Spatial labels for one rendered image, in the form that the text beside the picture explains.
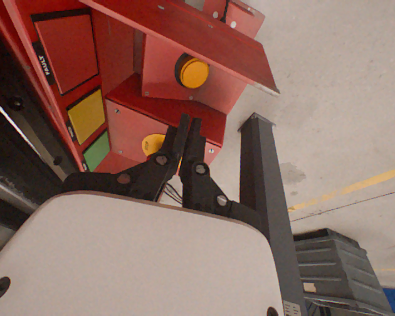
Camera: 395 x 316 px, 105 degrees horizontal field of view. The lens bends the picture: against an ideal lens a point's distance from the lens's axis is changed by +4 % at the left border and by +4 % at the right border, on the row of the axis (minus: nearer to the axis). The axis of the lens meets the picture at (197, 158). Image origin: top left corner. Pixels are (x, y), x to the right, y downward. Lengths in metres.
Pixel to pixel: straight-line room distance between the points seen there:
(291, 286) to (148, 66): 0.64
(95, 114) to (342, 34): 0.99
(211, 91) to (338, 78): 0.91
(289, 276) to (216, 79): 0.58
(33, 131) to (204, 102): 0.25
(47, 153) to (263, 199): 0.64
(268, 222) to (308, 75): 0.76
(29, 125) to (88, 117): 0.13
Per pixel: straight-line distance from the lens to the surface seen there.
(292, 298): 0.63
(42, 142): 0.34
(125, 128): 0.23
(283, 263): 0.63
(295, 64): 1.00
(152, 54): 0.20
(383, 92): 1.25
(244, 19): 0.81
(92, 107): 0.20
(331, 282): 2.54
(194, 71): 0.21
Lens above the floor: 0.92
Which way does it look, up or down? 41 degrees down
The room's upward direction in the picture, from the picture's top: 164 degrees counter-clockwise
